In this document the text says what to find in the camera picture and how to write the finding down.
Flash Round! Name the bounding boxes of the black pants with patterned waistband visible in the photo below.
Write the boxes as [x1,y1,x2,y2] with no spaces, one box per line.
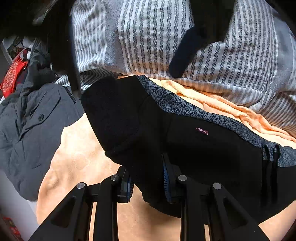
[81,76,295,222]

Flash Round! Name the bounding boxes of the orange bed sheet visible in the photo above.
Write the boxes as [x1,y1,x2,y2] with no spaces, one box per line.
[36,80,295,240]

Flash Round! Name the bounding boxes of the grey padded jacket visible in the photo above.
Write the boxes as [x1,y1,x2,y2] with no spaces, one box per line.
[1,39,84,201]

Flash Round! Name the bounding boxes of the grey white striped duvet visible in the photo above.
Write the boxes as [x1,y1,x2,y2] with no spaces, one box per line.
[54,0,296,138]

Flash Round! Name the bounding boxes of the red patterned cloth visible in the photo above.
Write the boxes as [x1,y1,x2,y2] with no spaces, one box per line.
[1,53,28,98]

